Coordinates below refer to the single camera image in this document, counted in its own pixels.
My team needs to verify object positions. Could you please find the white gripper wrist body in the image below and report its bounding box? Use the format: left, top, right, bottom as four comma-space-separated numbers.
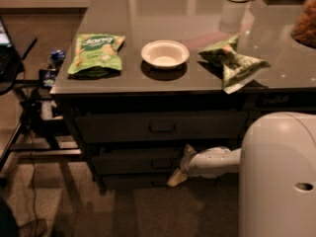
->
180, 151, 202, 177

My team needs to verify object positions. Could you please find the green dang chips bag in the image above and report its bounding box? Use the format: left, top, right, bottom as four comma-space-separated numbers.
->
68, 34, 125, 78

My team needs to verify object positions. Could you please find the blue bottle cap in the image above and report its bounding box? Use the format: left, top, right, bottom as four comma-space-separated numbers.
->
50, 49, 66, 69

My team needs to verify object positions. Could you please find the black hanging cable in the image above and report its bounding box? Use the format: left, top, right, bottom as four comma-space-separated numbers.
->
19, 59, 40, 237

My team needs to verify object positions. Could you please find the smartphone on stand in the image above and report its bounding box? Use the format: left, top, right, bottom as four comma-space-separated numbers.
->
39, 69, 58, 89

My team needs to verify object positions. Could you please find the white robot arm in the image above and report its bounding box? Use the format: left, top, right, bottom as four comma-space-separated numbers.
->
168, 112, 316, 237

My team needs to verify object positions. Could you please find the drawer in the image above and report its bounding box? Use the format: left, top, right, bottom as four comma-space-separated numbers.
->
75, 111, 248, 143
91, 147, 183, 175
103, 173, 171, 190

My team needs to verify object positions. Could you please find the dark cabinet counter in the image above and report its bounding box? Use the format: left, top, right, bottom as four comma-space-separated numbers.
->
52, 0, 316, 190

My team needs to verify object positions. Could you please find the peatos snack bag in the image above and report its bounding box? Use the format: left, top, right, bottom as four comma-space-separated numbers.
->
257, 93, 316, 109

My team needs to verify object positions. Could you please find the black laptop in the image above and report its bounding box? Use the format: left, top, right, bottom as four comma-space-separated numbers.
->
0, 17, 18, 75

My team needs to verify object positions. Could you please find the crumpled green snack bag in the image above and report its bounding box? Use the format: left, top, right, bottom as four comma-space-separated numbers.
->
198, 36, 271, 94

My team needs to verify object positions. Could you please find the white paper bowl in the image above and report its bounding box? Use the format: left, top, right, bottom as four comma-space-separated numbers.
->
141, 40, 190, 70

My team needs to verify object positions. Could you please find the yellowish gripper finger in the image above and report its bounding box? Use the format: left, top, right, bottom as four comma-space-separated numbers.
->
184, 144, 197, 157
167, 168, 188, 187

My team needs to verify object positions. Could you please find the jar of brown snacks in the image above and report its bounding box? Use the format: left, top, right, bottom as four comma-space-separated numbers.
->
291, 0, 316, 48

